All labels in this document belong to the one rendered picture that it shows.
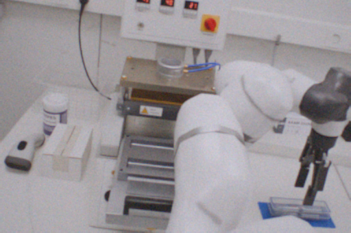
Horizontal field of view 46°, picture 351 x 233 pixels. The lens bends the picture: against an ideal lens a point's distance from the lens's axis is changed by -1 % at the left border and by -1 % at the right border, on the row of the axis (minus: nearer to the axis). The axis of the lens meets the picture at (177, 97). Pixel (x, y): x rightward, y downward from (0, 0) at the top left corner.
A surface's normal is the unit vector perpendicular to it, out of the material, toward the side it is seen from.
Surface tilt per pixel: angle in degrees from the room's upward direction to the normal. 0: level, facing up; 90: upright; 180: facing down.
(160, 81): 0
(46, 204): 0
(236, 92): 63
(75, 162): 90
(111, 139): 40
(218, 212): 81
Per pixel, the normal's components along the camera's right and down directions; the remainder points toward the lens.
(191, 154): -0.60, -0.56
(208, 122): -0.15, -0.70
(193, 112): -0.35, -0.76
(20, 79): -0.07, 0.44
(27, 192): 0.14, -0.89
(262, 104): -0.27, 0.28
